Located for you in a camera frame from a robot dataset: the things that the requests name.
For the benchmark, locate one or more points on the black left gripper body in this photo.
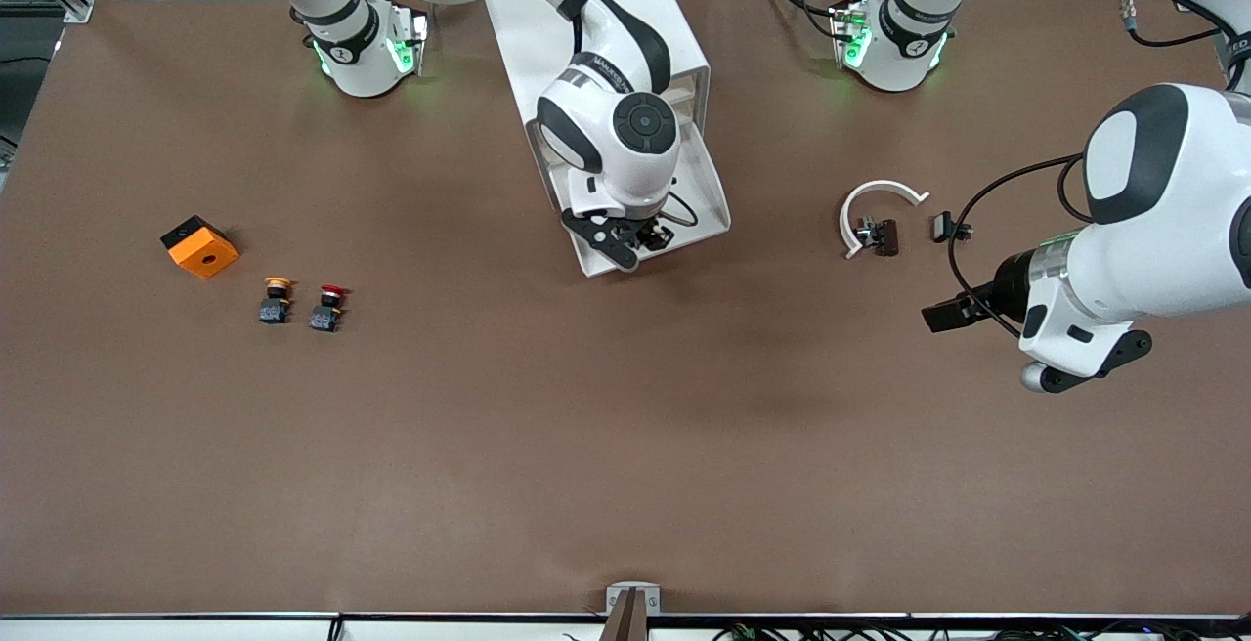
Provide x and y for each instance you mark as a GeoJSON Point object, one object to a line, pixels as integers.
{"type": "Point", "coordinates": [1006, 291]}

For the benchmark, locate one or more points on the white plastic drawer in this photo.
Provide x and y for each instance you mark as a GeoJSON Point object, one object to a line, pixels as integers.
{"type": "Point", "coordinates": [706, 187]}
{"type": "Point", "coordinates": [689, 111]}
{"type": "Point", "coordinates": [684, 86]}

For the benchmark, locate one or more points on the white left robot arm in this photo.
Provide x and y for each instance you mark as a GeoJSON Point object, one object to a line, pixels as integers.
{"type": "Point", "coordinates": [1153, 260]}

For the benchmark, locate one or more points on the white drawer cabinet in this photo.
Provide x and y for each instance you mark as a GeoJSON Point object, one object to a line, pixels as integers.
{"type": "Point", "coordinates": [547, 45]}

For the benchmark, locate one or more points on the red push button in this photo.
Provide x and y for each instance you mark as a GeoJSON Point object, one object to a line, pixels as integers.
{"type": "Point", "coordinates": [325, 317]}

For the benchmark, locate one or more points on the yellow push button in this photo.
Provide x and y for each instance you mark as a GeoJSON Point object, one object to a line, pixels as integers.
{"type": "Point", "coordinates": [277, 309]}

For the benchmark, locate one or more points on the small black electrical component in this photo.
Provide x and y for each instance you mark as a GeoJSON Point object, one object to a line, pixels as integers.
{"type": "Point", "coordinates": [942, 227]}

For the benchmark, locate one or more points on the brown electrical component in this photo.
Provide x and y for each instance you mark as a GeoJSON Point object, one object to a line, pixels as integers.
{"type": "Point", "coordinates": [886, 237]}

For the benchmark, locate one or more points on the orange box with hole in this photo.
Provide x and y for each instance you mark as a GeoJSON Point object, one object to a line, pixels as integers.
{"type": "Point", "coordinates": [205, 255]}

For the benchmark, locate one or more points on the grey metal bracket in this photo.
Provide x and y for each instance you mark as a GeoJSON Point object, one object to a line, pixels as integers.
{"type": "Point", "coordinates": [633, 612]}

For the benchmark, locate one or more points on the white table edge rail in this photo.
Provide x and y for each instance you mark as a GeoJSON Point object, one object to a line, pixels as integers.
{"type": "Point", "coordinates": [195, 629]}

